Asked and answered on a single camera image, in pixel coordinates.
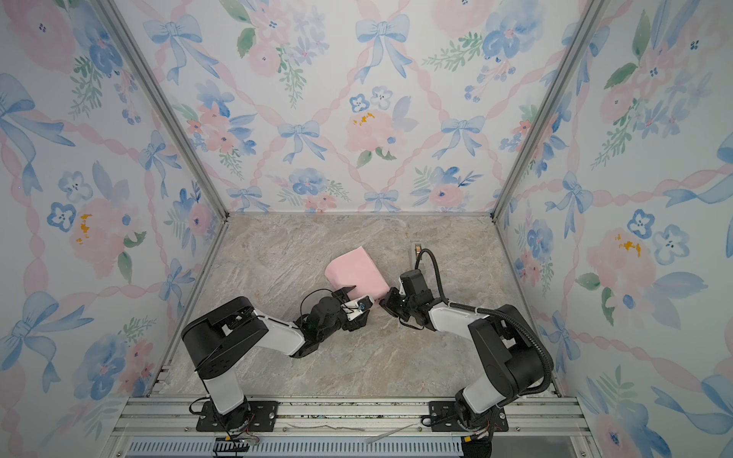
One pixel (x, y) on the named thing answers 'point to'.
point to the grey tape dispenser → (417, 249)
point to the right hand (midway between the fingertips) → (377, 300)
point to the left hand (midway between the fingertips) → (360, 295)
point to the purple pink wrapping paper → (356, 268)
